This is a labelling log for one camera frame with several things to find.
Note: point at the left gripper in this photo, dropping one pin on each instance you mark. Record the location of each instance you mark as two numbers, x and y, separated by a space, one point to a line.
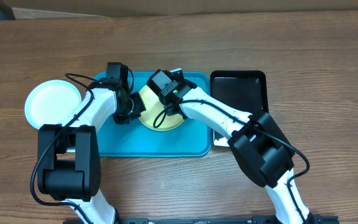
139 106

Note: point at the teal plastic tray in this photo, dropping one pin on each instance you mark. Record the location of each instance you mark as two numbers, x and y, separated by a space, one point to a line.
174 138

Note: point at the black plastic tray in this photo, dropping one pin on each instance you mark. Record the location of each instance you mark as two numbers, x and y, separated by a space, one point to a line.
244 90

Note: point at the light blue plate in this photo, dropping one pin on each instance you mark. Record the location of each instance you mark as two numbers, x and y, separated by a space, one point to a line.
50 102

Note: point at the cardboard panel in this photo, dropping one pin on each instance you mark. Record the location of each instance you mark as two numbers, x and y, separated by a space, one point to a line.
111 8

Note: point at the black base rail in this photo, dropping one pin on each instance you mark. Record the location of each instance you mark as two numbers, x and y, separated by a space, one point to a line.
316 219

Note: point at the yellow plate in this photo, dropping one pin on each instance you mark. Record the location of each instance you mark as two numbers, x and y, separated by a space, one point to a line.
153 108

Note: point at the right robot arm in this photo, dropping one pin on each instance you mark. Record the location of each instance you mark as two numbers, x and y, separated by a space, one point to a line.
260 148

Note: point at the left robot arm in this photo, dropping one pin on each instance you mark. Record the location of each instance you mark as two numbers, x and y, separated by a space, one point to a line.
68 168

